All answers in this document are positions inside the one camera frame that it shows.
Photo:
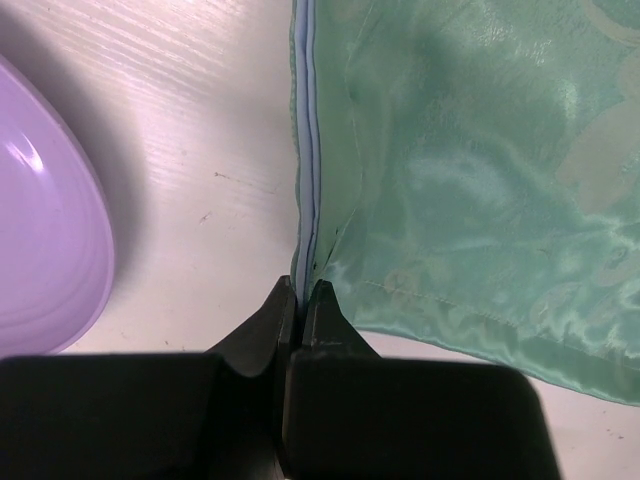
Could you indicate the purple plate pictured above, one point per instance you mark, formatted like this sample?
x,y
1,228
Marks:
x,y
57,242

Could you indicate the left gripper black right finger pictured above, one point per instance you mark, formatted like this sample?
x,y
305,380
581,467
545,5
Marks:
x,y
350,413

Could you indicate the green satin placemat cloth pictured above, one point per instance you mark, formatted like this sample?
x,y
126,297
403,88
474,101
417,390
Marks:
x,y
469,177

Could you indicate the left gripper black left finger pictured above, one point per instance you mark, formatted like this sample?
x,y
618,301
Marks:
x,y
170,415

